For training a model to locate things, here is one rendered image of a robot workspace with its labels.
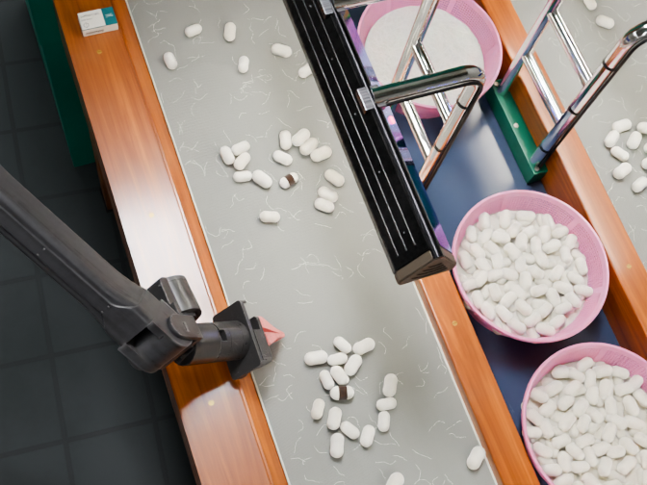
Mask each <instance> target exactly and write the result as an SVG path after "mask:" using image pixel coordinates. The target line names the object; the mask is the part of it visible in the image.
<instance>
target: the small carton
mask: <svg viewBox="0 0 647 485"><path fill-rule="evenodd" d="M77 15H78V20H79V23H80V27H81V30H82V33H83V36H84V37H87V36H91V35H96V34H101V33H105V32H110V31H114V30H118V25H117V21H116V16H115V13H114V9H113V7H108V8H103V9H98V10H94V11H89V12H84V13H77Z"/></svg>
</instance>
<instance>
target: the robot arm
mask: <svg viewBox="0 0 647 485"><path fill-rule="evenodd" d="M0 234H1V235H3V236H4V237H5V238H6V239H7V240H8V241H9V242H11V243H12V244H13V245H14V246H15V247H17V248H18V249H19V250H20V251H21V252H22V253H23V254H25V255H26V256H27V257H28V258H29V259H30V260H31V261H33V262H34V263H35V264H36V265H37V266H38V267H40V268H41V269H42V270H43V271H44V272H45V273H47V274H48V275H49V276H50V277H51V278H52V279H53V280H55V281H56V282H57V283H58V284H59V285H60V286H62V287H63V288H64V289H65V290H66V291H67V292H68V293H70V294H71V295H72V296H73V297H74V298H75V299H77V300H78V301H79V302H80V303H81V304H82V305H83V306H84V307H86V308H87V309H88V310H89V311H90V312H91V313H92V315H93V316H94V317H95V318H96V319H97V320H98V321H99V323H100V324H101V325H102V326H103V328H104V329H105V332H106V333H107V334H108V335H109V336H110V337H111V338H112V339H114V340H115V341H116V342H117V343H118V344H119V348H118V351H119V352H121V353H122V354H123V355H124V356H125V357H126V358H127V359H128V361H129V363H130V364H131V366H132V367H133V368H135V369H136V370H143V371H145V372H148V373H153V372H155V371H157V370H162V369H164V368H165V367H166V366H168V365H169V364H170V363H171V362H173V361H174V362H175V363H176V364H177V365H179V366H190V365H199V364H208V363H216V362H224V361H226V363H227V366H228V368H229V371H230V375H231V377H232V379H233V380H238V379H242V378H244V377H246V376H247V374H248V373H250V372H252V371H253V370H256V369H260V368H262V367H264V366H265V365H266V364H268V363H270V362H271V361H272V353H271V351H270V348H269V345H271V344H272V343H274V342H277V341H279V340H281V339H282V338H284V337H285V334H284V332H282V331H280V330H278V329H276V328H275V327H273V326H272V325H271V324H270V323H269V322H267V321H266V320H265V319H264V318H262V317H253V318H251V319H249V318H248V315H247V312H246V307H245V303H246V301H245V300H237V301H236V302H234V303H233V304H231V305H230V306H228V307H227V308H225V309H223V310H222V311H220V312H219V313H217V314H216V315H214V316H213V322H202V323H196V321H197V320H198V319H199V317H200V316H201V314H202V311H201V309H200V307H199V305H198V303H197V301H196V299H195V296H194V293H193V291H192V289H191V287H190V285H189V283H188V281H187V279H186V277H185V276H184V275H172V276H169V277H161V278H160V279H158V280H157V281H156V282H155V283H153V284H152V285H151V286H150V287H149V288H147V289H145V288H142V287H140V286H138V285H137V284H135V283H134V282H132V281H130V280H129V279H128V278H126V277H125V276H123V275H122V274H121V273H120V272H118V271H117V270H116V269H115V268H113V267H112V266H111V265H110V264H109V263H108V262H107V261H106V260H104V259H103V258H102V257H101V256H100V255H99V254H98V253H97V252H96V251H94V250H93V249H92V248H91V247H90V246H89V245H88V244H87V243H86V242H84V241H83V240H82V239H81V238H80V237H79V236H78V235H77V234H75V233H74V232H73V231H72V230H71V229H70V228H69V227H68V226H67V225H65V224H64V223H63V222H62V221H61V220H60V219H59V218H58V217H56V216H55V215H54V214H53V213H52V212H51V211H50V210H49V209H48V208H46V207H45V206H44V205H43V204H42V203H41V202H40V201H39V200H38V199H36V198H35V197H34V196H33V195H32V194H31V193H30V192H29V191H27V190H26V189H25V188H24V187H23V186H22V185H21V184H20V183H19V182H17V181H16V180H15V179H14V178H13V177H12V176H11V175H10V174H9V173H8V172H7V171H6V170H5V169H4V168H3V167H2V166H1V165H0Z"/></svg>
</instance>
